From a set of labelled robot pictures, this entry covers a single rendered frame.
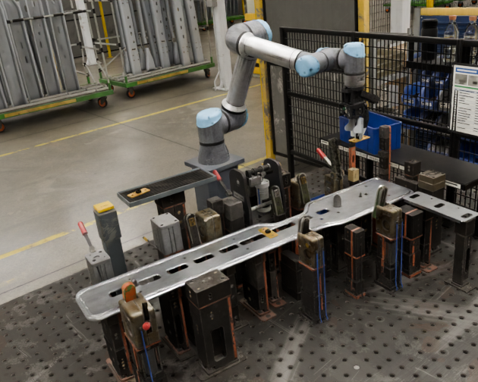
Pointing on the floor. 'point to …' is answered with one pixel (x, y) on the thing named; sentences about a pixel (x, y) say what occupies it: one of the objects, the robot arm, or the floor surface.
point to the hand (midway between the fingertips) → (359, 135)
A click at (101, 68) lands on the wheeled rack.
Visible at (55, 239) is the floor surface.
